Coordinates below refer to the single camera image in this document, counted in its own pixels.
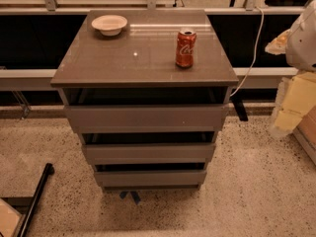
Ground black metal bar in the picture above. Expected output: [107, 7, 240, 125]
[17, 163, 54, 237]

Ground black table leg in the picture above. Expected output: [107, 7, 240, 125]
[231, 96, 248, 121]

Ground cardboard box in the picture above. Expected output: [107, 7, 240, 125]
[293, 106, 316, 165]

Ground grey drawer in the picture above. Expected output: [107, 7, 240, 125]
[64, 105, 228, 133]
[94, 170, 206, 188]
[82, 143, 215, 165]

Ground white paper bowl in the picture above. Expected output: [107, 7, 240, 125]
[91, 15, 127, 37]

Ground red cola can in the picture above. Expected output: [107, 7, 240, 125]
[176, 28, 197, 68]

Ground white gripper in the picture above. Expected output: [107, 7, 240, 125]
[265, 30, 316, 133]

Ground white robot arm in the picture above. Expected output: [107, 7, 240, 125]
[265, 1, 316, 134]

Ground grey drawer cabinet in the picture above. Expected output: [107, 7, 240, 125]
[51, 10, 238, 191]

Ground white cable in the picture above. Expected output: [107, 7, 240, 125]
[229, 6, 266, 98]

